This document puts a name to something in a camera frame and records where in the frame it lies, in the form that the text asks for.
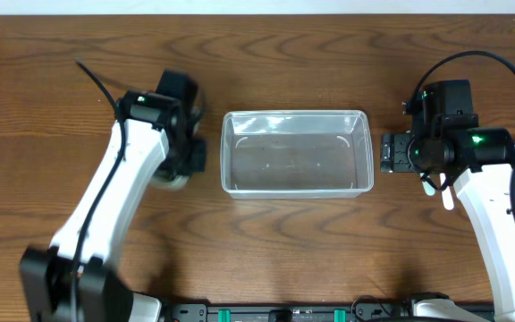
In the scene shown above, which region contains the mint green plastic spoon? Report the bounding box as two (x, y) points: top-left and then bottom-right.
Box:
(421, 177), (436, 196)

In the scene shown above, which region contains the pale pink plastic fork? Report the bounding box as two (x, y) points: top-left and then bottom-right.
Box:
(439, 173), (454, 210)

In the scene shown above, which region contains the grey plastic cup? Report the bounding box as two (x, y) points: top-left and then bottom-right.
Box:
(149, 175), (190, 191)

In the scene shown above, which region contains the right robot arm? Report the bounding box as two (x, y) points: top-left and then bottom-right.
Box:
(380, 80), (515, 321)

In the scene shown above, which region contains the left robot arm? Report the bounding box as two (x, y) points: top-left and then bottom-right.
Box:
(19, 70), (207, 321)

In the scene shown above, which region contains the clear plastic container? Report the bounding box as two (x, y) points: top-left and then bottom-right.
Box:
(220, 110), (374, 199)

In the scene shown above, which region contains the left black cable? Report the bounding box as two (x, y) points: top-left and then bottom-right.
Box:
(69, 59), (127, 322)

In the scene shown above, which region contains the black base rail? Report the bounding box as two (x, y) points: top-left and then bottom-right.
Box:
(163, 302), (495, 322)

